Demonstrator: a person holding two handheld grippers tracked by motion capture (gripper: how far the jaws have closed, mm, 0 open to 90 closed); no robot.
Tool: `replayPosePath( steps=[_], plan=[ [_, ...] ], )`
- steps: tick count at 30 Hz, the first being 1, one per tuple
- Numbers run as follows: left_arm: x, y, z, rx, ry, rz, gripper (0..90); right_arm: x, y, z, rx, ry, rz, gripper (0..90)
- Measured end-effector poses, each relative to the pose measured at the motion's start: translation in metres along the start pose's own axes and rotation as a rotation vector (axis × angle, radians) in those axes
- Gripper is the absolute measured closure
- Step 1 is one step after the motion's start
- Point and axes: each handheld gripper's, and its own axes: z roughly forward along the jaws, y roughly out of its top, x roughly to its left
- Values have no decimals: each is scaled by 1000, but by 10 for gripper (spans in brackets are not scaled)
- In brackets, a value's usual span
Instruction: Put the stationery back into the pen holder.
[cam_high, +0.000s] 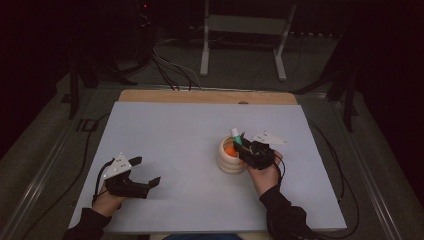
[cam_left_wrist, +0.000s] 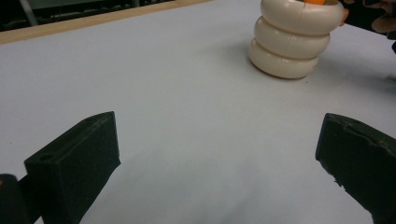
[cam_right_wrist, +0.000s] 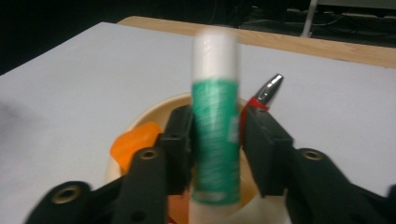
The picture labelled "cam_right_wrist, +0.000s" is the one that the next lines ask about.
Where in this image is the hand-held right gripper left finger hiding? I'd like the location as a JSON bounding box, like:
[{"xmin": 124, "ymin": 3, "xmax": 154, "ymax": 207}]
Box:
[{"xmin": 111, "ymin": 104, "xmax": 196, "ymax": 224}]

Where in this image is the red pen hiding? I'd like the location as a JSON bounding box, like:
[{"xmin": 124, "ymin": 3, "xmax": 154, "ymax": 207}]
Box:
[{"xmin": 238, "ymin": 73, "xmax": 285, "ymax": 147}]

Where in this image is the green and white glue stick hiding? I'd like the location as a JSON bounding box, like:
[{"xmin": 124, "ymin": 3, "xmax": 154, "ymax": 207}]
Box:
[{"xmin": 189, "ymin": 26, "xmax": 243, "ymax": 224}]

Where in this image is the grey metal stand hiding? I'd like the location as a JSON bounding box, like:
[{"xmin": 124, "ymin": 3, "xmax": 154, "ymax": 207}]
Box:
[{"xmin": 299, "ymin": 0, "xmax": 396, "ymax": 39}]

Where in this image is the cream ringed pen holder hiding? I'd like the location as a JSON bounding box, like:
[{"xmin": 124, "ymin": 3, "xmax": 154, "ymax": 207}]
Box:
[{"xmin": 104, "ymin": 92, "xmax": 292, "ymax": 224}]

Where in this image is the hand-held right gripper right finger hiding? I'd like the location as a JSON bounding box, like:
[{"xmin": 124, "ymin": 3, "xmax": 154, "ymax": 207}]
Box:
[{"xmin": 240, "ymin": 106, "xmax": 344, "ymax": 224}]

